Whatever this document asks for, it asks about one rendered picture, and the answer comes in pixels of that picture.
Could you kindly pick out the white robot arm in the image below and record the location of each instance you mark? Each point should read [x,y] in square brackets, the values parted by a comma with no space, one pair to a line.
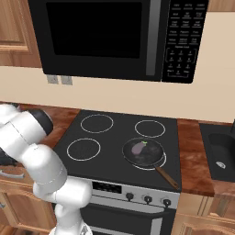
[39,165]

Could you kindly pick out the purple eggplant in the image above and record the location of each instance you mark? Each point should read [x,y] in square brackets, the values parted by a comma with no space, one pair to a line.
[137,148]

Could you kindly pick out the black hob stove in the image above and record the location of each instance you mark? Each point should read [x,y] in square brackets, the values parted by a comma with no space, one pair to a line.
[116,137]

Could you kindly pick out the black stove knob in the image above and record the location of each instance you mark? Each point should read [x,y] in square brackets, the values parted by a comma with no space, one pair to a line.
[166,202]
[129,196]
[148,199]

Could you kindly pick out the black microwave door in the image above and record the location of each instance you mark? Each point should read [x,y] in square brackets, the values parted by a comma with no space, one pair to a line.
[91,30]

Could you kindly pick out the black microwave oven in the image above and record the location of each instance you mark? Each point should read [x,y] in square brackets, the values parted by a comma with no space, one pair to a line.
[180,39]

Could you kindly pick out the black oven door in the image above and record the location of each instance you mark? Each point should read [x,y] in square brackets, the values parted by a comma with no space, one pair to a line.
[122,218]

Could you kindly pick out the black sink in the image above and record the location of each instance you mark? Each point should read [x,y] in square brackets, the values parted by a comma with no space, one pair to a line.
[221,153]

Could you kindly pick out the wooden drawer front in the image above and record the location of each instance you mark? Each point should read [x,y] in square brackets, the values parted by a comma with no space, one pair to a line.
[12,180]

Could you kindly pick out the wooden base cupboard run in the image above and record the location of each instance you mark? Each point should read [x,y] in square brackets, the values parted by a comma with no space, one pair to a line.
[205,217]

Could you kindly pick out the wooden base cupboard door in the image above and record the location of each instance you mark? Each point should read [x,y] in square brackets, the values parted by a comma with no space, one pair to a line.
[21,211]

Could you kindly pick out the grey wall socket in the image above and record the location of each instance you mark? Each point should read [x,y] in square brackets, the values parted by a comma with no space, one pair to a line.
[66,80]
[52,79]

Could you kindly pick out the wooden wall cupboard door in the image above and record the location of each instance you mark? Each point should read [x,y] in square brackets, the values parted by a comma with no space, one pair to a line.
[15,30]

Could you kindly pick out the wooden wall cupboard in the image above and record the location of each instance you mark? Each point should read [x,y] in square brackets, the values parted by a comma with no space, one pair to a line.
[221,4]

